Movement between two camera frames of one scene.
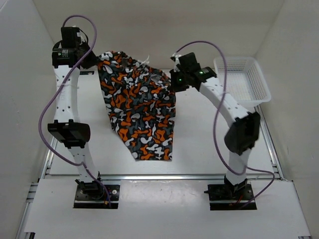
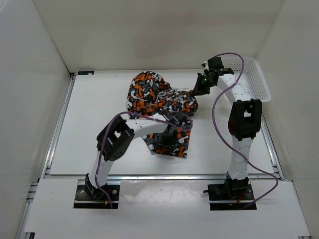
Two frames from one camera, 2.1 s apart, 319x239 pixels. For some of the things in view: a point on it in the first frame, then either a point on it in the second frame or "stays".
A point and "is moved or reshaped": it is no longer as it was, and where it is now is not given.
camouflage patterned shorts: (141, 103) is moved or reshaped
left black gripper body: (84, 47) to (167, 140)
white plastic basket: (244, 79) stays
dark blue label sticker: (86, 72) stays
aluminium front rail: (161, 177) stays
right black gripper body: (179, 80) to (207, 83)
